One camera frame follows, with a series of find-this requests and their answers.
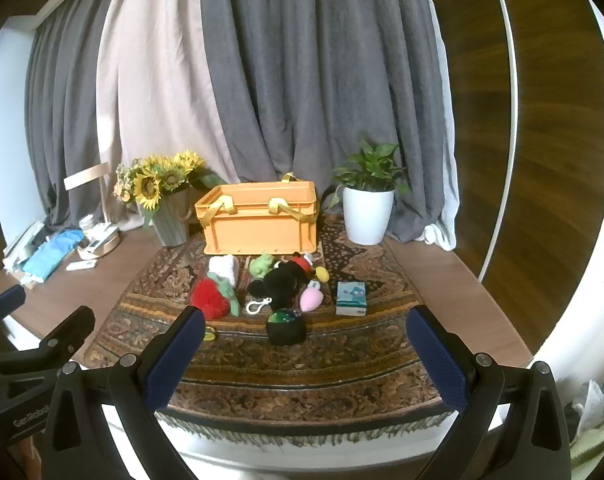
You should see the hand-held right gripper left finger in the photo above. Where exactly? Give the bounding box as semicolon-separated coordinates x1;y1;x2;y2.
44;304;206;480

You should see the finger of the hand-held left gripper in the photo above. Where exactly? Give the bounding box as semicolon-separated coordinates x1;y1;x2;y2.
0;305;97;367
0;284;28;334

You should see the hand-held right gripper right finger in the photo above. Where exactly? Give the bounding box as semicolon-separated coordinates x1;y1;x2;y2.
406;304;573;480

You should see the red fuzzy strawberry plush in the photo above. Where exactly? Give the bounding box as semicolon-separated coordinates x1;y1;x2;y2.
188;271;243;318

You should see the pink egg-shaped plush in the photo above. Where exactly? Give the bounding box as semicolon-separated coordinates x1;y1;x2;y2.
299;282;325;313

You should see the orange plastic crate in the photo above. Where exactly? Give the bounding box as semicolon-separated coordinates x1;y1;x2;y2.
194;172;323;256

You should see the blue cloth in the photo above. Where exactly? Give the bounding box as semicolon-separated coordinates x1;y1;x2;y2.
22;229;85;278

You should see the patterned brown rug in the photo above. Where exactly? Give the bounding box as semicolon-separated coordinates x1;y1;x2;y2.
84;215;458;448

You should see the blue tissue box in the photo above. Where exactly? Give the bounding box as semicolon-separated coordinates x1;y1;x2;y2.
335;281;368;317

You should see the black round plush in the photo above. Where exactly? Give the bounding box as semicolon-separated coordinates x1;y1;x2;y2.
265;308;308;347

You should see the green frog plush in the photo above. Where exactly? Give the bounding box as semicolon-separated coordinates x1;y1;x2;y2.
248;252;278;278

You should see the black mouse plush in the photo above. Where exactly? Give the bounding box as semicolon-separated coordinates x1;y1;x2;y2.
246;252;319;308

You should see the grey ribbed vase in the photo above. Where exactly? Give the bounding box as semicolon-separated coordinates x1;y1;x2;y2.
152;187;193;247

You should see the white plastic bag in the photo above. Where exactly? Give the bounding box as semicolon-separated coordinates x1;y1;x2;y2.
567;375;604;436

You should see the white sheer curtain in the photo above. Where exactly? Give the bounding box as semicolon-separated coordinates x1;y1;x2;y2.
422;25;460;251

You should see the sunflower bouquet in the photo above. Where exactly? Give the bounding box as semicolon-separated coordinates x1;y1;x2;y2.
113;150;228;233

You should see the white plant pot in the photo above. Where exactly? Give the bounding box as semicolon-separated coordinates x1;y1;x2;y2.
342;185;396;246

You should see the green leafy plant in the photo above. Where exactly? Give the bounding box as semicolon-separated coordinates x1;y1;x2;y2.
324;139;412;211

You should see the beige curtain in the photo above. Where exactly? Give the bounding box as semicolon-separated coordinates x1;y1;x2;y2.
96;0;243;231

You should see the grey curtain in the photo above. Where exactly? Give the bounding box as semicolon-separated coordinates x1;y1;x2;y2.
24;0;460;251

